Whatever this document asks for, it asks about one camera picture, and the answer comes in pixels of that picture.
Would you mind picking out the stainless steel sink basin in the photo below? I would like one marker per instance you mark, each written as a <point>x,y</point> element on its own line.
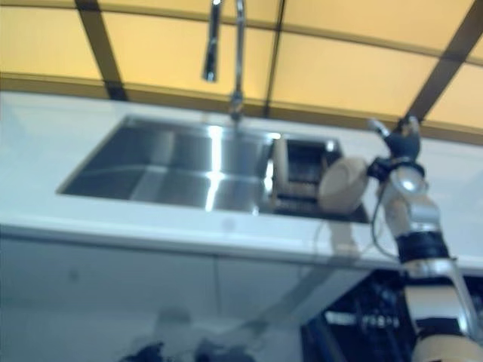
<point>170,166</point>

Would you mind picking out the dark window frame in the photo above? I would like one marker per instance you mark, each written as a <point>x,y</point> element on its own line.
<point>100,49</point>

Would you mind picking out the chrome pull-down kitchen faucet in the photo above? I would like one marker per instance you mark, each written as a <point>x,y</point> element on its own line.
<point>239,56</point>

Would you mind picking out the dishwasher door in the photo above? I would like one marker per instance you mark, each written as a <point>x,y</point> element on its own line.
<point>317,343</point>

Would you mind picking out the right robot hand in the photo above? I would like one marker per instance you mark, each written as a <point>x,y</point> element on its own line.
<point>405,145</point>

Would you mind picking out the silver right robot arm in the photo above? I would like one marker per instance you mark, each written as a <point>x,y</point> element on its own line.
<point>422,218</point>

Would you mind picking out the cream round plate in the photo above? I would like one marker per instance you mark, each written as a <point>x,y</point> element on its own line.
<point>280,166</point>
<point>343,184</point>

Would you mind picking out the white glossy cabinet door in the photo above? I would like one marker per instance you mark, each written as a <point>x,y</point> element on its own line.
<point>264,279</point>
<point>113,271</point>

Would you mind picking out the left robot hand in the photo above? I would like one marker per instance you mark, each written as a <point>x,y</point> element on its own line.
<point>149,354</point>

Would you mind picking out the black dish drying rack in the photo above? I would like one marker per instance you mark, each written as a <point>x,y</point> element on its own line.
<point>302,169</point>

